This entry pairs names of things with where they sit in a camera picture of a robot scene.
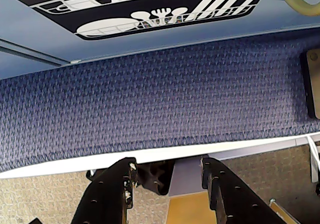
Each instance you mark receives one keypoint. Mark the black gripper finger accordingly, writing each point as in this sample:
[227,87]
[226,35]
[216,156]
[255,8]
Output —
[107,194]
[235,199]

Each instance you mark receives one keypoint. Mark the black table clamp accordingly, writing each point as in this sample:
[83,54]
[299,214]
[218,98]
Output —
[152,176]

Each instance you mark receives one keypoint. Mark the blue textured floor mat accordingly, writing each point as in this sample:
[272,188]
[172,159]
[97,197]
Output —
[150,96]

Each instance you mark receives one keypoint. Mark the wooden block with black edge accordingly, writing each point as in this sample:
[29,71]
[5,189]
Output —
[313,84]

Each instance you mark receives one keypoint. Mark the light blue toy kitchen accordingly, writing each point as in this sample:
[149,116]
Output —
[37,34]

